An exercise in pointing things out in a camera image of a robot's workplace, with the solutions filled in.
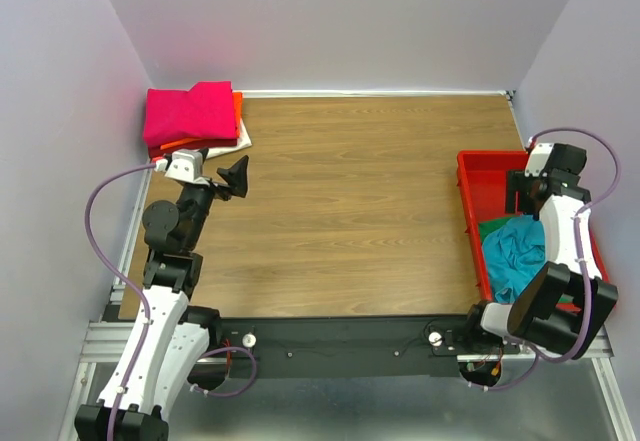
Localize teal t shirt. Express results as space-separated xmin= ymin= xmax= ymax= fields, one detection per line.
xmin=483 ymin=215 xmax=545 ymax=304

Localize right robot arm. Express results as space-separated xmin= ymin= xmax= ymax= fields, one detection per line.
xmin=457 ymin=143 xmax=618 ymax=362

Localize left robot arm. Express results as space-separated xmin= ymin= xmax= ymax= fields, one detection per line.
xmin=74 ymin=149 xmax=249 ymax=440

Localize white folded t shirt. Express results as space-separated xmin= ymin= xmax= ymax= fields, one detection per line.
xmin=204 ymin=119 xmax=252 ymax=160

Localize red plastic bin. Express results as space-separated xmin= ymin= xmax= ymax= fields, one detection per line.
xmin=457 ymin=144 xmax=608 ymax=311

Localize pink folded t shirt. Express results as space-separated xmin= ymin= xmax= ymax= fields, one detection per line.
xmin=142 ymin=81 xmax=239 ymax=148

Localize green t shirt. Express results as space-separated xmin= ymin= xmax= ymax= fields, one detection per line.
xmin=478 ymin=216 xmax=517 ymax=258

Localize orange folded t shirt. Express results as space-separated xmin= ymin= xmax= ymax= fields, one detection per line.
xmin=160 ymin=92 xmax=243 ymax=149

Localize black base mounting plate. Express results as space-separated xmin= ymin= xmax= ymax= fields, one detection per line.
xmin=188 ymin=314 xmax=519 ymax=389

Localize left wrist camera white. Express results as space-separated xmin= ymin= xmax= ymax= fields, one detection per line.
xmin=154 ymin=149 xmax=208 ymax=184

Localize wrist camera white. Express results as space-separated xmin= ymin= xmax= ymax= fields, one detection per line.
xmin=154 ymin=149 xmax=208 ymax=184
xmin=524 ymin=137 xmax=554 ymax=177

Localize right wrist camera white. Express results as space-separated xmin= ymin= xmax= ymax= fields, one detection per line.
xmin=524 ymin=137 xmax=554 ymax=177

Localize aluminium frame rail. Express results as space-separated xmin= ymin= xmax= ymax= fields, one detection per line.
xmin=57 ymin=171 xmax=151 ymax=440

